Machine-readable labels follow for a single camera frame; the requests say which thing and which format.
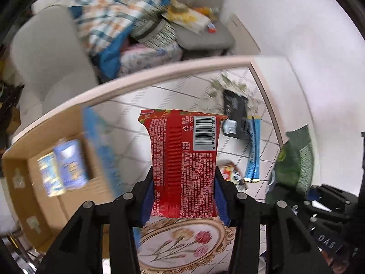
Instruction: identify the long blue snack packet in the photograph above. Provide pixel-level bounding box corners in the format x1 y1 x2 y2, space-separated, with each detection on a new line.
243 116 262 184

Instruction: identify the cardboard box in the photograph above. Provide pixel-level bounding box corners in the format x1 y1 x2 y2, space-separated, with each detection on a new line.
1 107 126 253

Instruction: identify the small colourful snack packet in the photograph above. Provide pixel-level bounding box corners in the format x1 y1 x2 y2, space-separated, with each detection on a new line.
218 161 248 192

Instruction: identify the grey chair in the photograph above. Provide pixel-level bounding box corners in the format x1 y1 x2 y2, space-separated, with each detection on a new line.
168 0 236 60

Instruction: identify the zebra striped bag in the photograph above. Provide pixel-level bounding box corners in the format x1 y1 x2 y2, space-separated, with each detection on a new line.
130 8 178 50

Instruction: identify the red snack packet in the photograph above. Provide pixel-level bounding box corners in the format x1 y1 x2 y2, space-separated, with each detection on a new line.
138 109 229 218

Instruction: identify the blue and yellow snack packet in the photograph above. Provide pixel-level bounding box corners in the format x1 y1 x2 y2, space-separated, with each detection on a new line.
37 151 65 197

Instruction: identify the green snack packet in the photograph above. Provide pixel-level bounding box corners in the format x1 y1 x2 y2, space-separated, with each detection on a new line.
266 124 315 199

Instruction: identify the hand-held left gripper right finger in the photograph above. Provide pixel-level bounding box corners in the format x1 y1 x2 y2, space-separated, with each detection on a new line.
214 166 326 274

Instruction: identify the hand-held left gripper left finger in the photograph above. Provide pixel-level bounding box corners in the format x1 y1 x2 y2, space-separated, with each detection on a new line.
36 167 154 274

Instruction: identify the white board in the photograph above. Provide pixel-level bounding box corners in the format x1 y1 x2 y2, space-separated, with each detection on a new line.
225 14 262 55

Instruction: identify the black snack packet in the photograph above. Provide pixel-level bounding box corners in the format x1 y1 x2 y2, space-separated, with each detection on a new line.
222 89 252 140

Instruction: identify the floral printed tablecloth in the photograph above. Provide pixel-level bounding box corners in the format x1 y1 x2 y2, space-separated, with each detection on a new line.
110 63 286 274

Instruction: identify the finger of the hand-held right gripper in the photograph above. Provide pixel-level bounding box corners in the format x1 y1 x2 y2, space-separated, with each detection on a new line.
266 181 311 207

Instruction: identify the plaid blanket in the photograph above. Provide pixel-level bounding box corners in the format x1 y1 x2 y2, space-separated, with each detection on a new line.
68 0 172 78

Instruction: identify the pink floral cloth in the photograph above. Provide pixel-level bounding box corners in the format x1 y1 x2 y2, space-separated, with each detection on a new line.
119 42 183 77

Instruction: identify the light grey armchair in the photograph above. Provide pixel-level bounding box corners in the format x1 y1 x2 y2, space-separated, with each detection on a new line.
11 5 101 114

